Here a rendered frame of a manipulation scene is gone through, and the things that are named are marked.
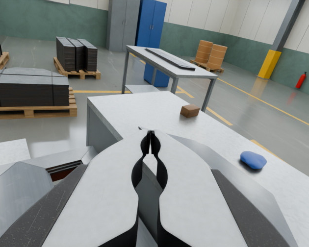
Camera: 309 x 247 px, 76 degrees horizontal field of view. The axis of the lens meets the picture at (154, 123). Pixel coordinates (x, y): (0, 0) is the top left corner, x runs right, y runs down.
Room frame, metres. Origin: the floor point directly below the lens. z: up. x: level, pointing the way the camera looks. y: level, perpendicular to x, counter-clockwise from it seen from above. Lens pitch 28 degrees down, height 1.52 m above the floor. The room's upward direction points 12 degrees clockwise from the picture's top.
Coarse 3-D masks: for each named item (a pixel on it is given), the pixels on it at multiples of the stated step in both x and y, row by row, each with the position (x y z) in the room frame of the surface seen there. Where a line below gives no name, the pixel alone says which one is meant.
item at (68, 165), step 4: (80, 160) 0.72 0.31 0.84; (64, 164) 0.68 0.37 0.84; (68, 164) 0.69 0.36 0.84; (72, 164) 0.69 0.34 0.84; (76, 164) 0.70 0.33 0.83; (48, 168) 0.63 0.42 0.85; (52, 168) 0.64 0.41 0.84; (56, 168) 0.65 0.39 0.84; (60, 168) 0.66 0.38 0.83; (64, 168) 0.67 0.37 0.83; (68, 168) 0.68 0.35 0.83; (72, 168) 0.69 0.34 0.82; (48, 172) 0.62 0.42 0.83; (52, 172) 0.63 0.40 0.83; (56, 172) 0.64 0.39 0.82; (60, 172) 0.65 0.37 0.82; (48, 176) 0.59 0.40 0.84; (52, 184) 0.57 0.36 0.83
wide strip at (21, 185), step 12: (12, 168) 0.59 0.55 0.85; (24, 168) 0.60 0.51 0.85; (36, 168) 0.62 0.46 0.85; (0, 180) 0.52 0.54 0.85; (12, 180) 0.53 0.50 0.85; (24, 180) 0.54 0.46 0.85; (36, 180) 0.55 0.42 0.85; (48, 180) 0.56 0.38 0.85; (0, 192) 0.47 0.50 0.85; (12, 192) 0.48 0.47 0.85; (24, 192) 0.49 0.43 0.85; (36, 192) 0.50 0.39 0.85; (0, 204) 0.42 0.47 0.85; (12, 204) 0.43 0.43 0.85; (24, 204) 0.44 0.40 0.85; (0, 216) 0.38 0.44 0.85; (12, 216) 0.39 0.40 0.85; (0, 228) 0.35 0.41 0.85
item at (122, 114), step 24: (120, 96) 1.12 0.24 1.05; (144, 96) 1.20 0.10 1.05; (168, 96) 1.29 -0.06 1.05; (120, 120) 0.83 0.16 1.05; (144, 120) 0.88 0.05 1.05; (168, 120) 0.93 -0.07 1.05; (192, 120) 1.00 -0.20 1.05; (216, 144) 0.79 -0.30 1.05; (240, 144) 0.84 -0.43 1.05; (144, 168) 0.56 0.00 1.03; (240, 168) 0.65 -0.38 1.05; (264, 168) 0.68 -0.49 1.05; (288, 168) 0.72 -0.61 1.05; (288, 192) 0.57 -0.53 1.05; (288, 216) 0.45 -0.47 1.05
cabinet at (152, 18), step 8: (144, 0) 8.33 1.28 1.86; (152, 0) 8.50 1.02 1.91; (144, 8) 8.35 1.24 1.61; (152, 8) 8.51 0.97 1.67; (160, 8) 8.69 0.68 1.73; (144, 16) 8.37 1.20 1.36; (152, 16) 8.54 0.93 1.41; (160, 16) 8.72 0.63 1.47; (144, 24) 8.40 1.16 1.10; (152, 24) 8.57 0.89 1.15; (160, 24) 8.75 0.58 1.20; (136, 32) 8.47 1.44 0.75; (144, 32) 8.42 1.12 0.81; (152, 32) 8.60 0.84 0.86; (160, 32) 8.79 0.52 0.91; (136, 40) 8.38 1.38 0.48; (144, 40) 8.45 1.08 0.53; (152, 40) 8.63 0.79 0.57
